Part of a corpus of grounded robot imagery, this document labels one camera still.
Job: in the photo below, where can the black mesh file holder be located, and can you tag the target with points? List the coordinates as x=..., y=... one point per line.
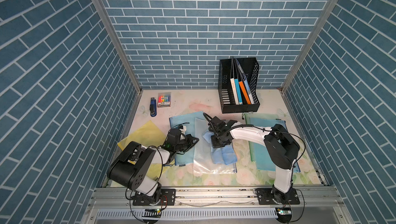
x=227, y=71

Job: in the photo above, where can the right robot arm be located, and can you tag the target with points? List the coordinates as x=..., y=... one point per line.
x=283, y=176

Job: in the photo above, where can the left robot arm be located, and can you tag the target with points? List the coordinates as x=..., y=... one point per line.
x=130, y=168

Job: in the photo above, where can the orange book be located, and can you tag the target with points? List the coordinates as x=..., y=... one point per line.
x=244, y=92

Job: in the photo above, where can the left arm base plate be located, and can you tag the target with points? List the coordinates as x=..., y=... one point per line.
x=167, y=196

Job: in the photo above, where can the blue black stapler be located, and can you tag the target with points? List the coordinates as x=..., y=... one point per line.
x=153, y=107

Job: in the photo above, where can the light blue cleaning cloth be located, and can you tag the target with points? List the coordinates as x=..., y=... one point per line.
x=225, y=155

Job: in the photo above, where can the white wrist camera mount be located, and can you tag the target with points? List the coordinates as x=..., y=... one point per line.
x=183, y=129

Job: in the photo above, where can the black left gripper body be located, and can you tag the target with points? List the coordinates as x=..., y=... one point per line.
x=180, y=146

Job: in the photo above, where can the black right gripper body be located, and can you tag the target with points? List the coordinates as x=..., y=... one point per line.
x=217, y=141

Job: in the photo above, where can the blue folder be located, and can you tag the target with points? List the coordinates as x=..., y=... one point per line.
x=242, y=77

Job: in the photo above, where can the clear grey document bag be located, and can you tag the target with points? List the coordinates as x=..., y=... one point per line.
x=202, y=160

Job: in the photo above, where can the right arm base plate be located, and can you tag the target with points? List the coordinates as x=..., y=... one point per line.
x=273, y=196

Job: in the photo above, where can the white book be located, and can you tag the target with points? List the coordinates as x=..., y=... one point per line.
x=232, y=81

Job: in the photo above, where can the box of coloured markers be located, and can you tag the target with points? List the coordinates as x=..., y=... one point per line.
x=164, y=99

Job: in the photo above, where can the aluminium front rail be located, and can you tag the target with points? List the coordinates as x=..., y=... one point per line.
x=219, y=204

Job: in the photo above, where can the green mesh document bag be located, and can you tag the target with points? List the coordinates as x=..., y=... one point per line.
x=256, y=123

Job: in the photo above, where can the teal book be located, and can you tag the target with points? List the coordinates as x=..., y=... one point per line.
x=238, y=91

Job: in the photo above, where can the yellow mesh document bag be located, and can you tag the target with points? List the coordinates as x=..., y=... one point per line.
x=147, y=135

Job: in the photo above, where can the blue mesh document bag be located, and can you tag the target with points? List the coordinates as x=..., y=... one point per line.
x=188, y=120

